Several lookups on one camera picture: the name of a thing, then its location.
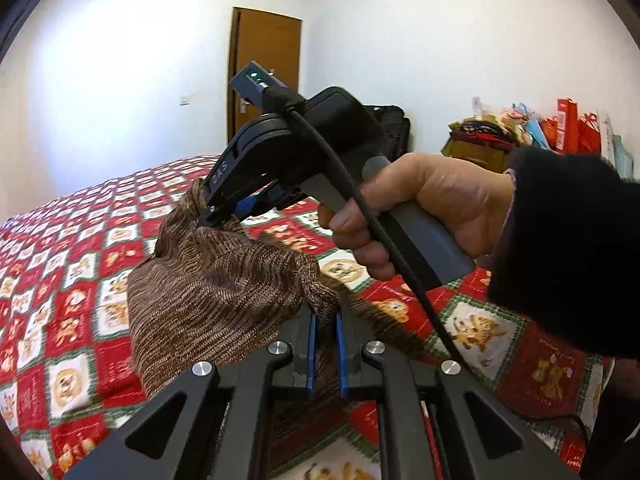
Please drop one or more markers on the clutter pile on dresser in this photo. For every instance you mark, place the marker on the clutter pile on dresser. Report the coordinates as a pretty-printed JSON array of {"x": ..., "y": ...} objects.
[{"x": 501, "y": 128}]

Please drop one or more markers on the brown wooden door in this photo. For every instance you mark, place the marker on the brown wooden door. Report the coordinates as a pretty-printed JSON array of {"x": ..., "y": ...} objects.
[{"x": 272, "y": 40}]

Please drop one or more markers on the black folding bag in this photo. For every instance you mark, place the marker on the black folding bag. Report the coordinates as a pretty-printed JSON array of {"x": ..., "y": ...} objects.
[{"x": 396, "y": 126}]

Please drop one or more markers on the person's right hand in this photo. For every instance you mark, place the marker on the person's right hand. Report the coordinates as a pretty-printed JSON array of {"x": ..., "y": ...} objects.
[{"x": 471, "y": 202}]

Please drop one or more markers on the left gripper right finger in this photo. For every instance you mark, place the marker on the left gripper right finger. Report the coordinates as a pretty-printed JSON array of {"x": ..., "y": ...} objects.
[{"x": 436, "y": 421}]

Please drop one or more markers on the red patchwork bedspread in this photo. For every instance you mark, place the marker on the red patchwork bedspread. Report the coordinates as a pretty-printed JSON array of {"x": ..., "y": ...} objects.
[{"x": 67, "y": 378}]

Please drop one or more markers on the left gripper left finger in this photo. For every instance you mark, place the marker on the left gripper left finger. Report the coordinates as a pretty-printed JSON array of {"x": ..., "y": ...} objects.
[{"x": 212, "y": 422}]

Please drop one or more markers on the wooden dresser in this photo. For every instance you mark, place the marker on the wooden dresser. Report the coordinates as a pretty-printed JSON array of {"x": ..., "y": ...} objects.
[{"x": 479, "y": 155}]

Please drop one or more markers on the brown knit sweater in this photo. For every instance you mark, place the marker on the brown knit sweater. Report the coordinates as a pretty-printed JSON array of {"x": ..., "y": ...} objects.
[{"x": 217, "y": 294}]

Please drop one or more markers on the black sleeve right forearm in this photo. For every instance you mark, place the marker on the black sleeve right forearm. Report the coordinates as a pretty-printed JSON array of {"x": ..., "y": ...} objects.
[{"x": 568, "y": 255}]

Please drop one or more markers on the red gift bags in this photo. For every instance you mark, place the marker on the red gift bags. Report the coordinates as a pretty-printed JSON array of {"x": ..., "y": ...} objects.
[{"x": 568, "y": 132}]

